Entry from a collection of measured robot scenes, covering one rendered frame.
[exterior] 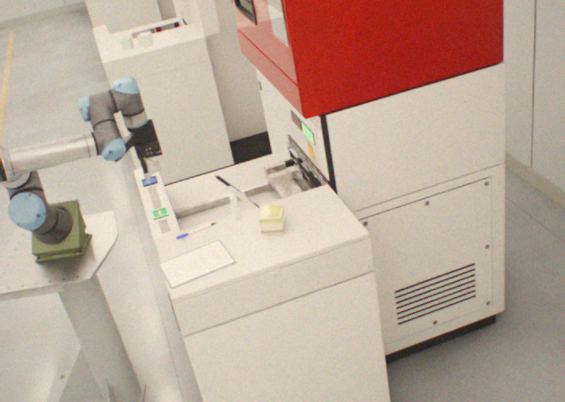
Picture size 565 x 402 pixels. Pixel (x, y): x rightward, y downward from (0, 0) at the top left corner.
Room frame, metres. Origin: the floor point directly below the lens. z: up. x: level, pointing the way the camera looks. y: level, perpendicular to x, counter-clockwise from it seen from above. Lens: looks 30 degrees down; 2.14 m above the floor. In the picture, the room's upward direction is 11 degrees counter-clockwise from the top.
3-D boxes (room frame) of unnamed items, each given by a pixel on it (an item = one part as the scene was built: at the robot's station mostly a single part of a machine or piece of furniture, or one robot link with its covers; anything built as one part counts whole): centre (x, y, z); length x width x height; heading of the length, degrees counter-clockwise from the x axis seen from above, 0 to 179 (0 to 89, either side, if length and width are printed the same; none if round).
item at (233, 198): (1.91, 0.15, 1.03); 0.06 x 0.04 x 0.13; 103
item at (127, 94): (2.04, 0.43, 1.41); 0.09 x 0.08 x 0.11; 106
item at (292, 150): (2.23, -0.10, 0.89); 0.44 x 0.02 x 0.10; 13
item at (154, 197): (2.16, 0.47, 0.89); 0.55 x 0.09 x 0.14; 13
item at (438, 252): (2.48, -0.41, 0.41); 0.82 x 0.71 x 0.82; 13
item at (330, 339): (2.07, 0.18, 0.41); 0.97 x 0.64 x 0.82; 13
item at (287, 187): (2.18, -0.02, 0.87); 0.36 x 0.08 x 0.03; 13
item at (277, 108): (2.41, -0.08, 1.02); 0.82 x 0.03 x 0.40; 13
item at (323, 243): (1.77, 0.11, 0.89); 0.62 x 0.35 x 0.14; 103
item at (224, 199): (2.28, 0.19, 0.84); 0.50 x 0.02 x 0.03; 103
